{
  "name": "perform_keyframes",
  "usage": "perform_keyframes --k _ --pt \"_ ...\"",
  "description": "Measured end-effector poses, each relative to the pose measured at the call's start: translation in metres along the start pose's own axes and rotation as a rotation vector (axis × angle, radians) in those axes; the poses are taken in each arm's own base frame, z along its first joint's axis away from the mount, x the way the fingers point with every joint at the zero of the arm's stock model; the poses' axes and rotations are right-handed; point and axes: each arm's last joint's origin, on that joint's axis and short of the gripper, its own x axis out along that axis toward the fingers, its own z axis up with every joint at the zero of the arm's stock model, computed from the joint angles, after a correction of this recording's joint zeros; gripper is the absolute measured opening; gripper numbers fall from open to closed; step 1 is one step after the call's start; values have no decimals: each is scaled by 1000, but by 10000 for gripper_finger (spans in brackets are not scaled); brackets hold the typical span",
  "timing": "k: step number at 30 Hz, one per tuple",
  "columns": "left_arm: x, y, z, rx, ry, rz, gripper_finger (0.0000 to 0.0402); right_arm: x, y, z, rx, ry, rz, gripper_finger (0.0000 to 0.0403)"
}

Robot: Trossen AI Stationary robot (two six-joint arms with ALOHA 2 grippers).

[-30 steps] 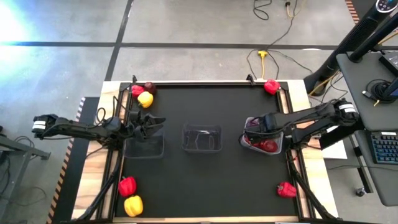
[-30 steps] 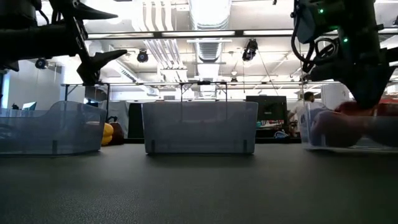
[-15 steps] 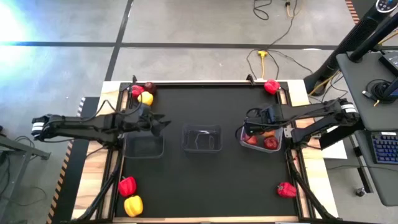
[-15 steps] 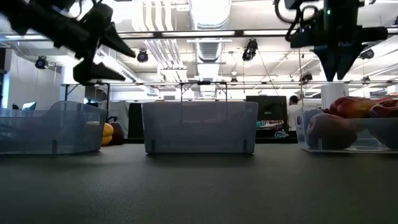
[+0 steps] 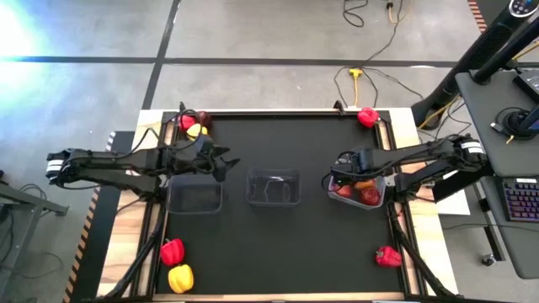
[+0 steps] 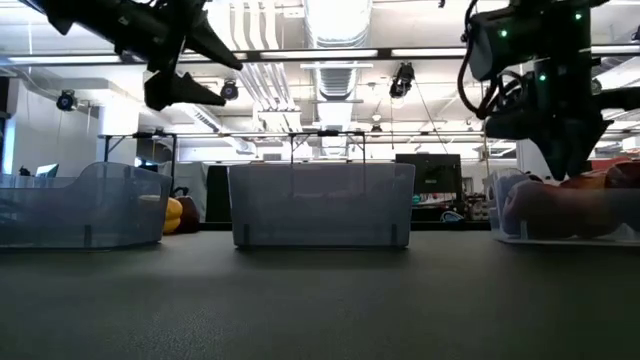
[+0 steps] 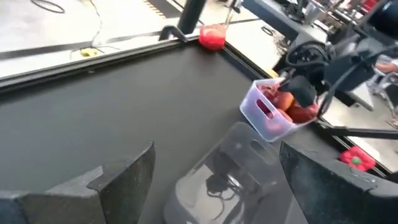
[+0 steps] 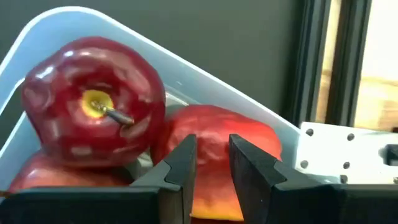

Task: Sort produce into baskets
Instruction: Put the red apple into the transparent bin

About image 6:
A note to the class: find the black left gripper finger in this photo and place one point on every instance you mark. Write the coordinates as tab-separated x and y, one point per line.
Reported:
175	92
210	47

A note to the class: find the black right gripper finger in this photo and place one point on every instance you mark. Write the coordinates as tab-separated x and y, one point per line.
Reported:
559	155
582	152

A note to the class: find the yellow bell pepper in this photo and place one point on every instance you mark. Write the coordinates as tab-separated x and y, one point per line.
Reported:
173	215

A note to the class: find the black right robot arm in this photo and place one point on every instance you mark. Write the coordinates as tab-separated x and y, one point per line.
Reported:
530	35

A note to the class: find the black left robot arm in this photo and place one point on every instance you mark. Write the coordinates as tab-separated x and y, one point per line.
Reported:
55	12

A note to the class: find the clear plastic bin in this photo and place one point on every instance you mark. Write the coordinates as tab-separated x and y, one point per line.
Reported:
85	210
320	210
500	200

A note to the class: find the black background cabinet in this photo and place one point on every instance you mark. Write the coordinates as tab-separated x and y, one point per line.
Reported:
218	195

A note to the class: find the pale blue background object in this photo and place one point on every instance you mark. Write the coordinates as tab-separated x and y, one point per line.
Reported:
452	216

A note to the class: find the black computer monitor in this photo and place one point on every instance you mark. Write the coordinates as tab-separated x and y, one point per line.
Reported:
430	172

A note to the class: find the small background screen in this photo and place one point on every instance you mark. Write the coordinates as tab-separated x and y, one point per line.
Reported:
47	170

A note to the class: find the black background rail frame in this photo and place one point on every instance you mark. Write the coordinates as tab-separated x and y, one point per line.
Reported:
250	134

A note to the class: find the black overhead frame bar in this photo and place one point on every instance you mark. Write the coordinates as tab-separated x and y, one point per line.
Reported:
320	53

